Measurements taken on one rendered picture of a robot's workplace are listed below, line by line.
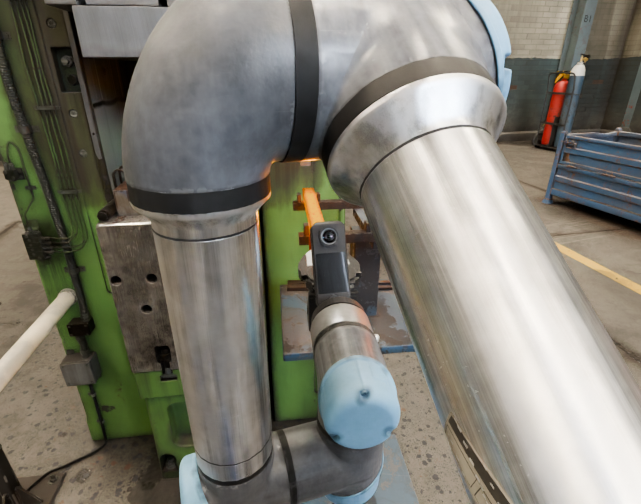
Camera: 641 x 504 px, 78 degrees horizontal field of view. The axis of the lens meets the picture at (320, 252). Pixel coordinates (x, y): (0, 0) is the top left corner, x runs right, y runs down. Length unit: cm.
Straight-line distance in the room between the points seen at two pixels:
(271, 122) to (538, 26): 866
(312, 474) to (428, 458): 118
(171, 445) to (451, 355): 133
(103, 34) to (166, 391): 93
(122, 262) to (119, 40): 50
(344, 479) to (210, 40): 41
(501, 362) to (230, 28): 20
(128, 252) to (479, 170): 95
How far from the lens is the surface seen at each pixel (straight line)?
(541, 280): 19
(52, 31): 124
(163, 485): 159
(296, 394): 158
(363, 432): 41
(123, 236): 106
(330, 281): 52
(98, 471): 172
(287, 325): 94
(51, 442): 190
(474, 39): 29
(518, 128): 889
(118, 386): 160
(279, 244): 123
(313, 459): 46
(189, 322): 31
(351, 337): 43
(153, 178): 25
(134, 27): 103
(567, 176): 460
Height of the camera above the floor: 124
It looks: 25 degrees down
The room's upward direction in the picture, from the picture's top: straight up
